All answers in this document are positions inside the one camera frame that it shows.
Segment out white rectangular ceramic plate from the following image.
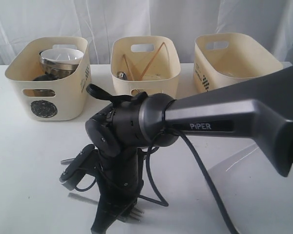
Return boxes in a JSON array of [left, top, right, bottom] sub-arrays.
[[208, 144, 293, 234]]

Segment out steel flat-handled fork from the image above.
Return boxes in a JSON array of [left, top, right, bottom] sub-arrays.
[[68, 193, 144, 217]]

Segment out steel mug with wire handle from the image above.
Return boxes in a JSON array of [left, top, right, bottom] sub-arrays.
[[31, 74, 57, 97]]

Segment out steel spoon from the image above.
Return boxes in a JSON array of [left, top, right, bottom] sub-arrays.
[[117, 71, 128, 80]]

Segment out cream bin with triangle mark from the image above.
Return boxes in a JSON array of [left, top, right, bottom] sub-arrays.
[[110, 36, 181, 98]]

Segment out cream bin with circle mark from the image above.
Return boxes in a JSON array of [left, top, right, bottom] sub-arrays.
[[5, 37, 91, 121]]

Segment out cream bin with square mark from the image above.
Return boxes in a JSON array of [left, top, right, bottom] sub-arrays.
[[193, 33, 283, 93]]

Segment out white backdrop curtain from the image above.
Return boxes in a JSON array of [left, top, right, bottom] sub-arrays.
[[0, 0, 293, 65]]

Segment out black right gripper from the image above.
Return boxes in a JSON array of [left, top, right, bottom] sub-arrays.
[[90, 147, 145, 232]]

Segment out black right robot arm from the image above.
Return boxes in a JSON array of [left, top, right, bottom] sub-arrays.
[[85, 66, 293, 234]]

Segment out white ceramic bowl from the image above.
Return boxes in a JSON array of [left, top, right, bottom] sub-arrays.
[[40, 48, 84, 65]]

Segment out wooden chopstick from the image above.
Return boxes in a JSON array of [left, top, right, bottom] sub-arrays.
[[123, 54, 135, 81], [139, 41, 174, 80]]

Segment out steel table knife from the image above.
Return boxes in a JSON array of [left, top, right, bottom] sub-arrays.
[[60, 158, 75, 165]]

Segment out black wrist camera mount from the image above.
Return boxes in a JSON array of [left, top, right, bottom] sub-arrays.
[[59, 144, 97, 192]]

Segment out steel bowl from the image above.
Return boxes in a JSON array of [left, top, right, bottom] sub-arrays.
[[40, 57, 79, 78]]

